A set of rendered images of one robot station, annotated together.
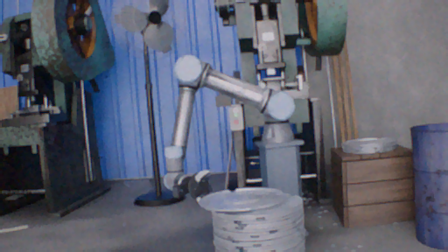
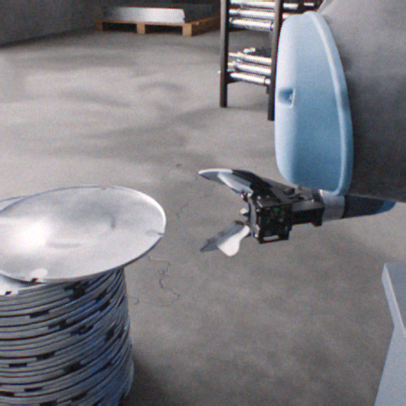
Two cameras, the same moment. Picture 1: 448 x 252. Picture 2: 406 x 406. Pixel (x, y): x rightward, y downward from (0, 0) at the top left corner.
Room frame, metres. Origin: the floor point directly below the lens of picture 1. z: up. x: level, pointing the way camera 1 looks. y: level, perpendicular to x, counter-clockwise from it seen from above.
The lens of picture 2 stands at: (1.69, -0.57, 0.70)
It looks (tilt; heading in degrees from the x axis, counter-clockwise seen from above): 27 degrees down; 111
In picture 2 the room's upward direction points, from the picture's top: straight up
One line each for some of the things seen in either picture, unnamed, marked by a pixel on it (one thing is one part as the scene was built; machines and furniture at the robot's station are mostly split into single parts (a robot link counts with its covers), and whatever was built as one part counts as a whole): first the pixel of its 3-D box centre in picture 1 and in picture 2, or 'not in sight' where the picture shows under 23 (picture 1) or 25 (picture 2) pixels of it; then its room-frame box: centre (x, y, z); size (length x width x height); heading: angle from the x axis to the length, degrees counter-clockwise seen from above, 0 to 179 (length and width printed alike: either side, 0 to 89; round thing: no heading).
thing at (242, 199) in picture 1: (242, 199); (74, 225); (1.28, -0.04, 0.32); 0.29 x 0.29 x 0.01
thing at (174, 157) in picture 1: (174, 158); not in sight; (1.71, 0.23, 0.43); 0.11 x 0.08 x 0.11; 0
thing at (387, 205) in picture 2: (176, 180); (361, 193); (1.70, 0.23, 0.33); 0.11 x 0.08 x 0.09; 36
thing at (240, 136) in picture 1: (236, 132); not in sight; (2.76, -0.08, 0.45); 0.92 x 0.12 x 0.90; 176
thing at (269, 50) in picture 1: (268, 41); not in sight; (2.56, -0.33, 1.04); 0.17 x 0.15 x 0.30; 176
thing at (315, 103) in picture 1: (312, 126); not in sight; (2.72, -0.61, 0.45); 0.92 x 0.12 x 0.90; 176
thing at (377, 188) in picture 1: (371, 181); not in sight; (1.96, -0.75, 0.18); 0.40 x 0.38 x 0.35; 172
